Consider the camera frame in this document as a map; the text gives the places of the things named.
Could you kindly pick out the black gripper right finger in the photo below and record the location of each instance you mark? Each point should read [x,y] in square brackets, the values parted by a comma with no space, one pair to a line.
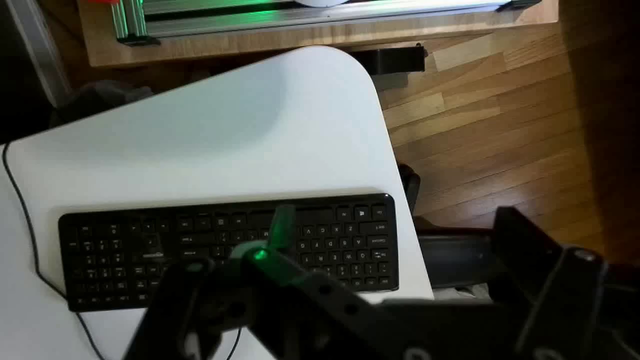
[581,307]

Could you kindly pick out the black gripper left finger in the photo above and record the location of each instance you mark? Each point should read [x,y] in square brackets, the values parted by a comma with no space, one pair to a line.
[281,313]

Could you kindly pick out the black computer keyboard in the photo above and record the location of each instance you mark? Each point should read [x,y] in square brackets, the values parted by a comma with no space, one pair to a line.
[333,232]

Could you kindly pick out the wooden robot platform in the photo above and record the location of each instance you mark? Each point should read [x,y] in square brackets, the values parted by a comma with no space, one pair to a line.
[267,40]

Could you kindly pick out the black table leg bracket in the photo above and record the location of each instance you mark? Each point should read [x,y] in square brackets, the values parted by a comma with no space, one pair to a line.
[396,58]

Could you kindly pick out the aluminium rail frame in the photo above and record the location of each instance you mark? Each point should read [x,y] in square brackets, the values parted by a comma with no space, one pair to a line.
[233,23]

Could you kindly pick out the grey metal post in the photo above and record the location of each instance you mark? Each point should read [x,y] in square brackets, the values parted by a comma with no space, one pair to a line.
[41,47]

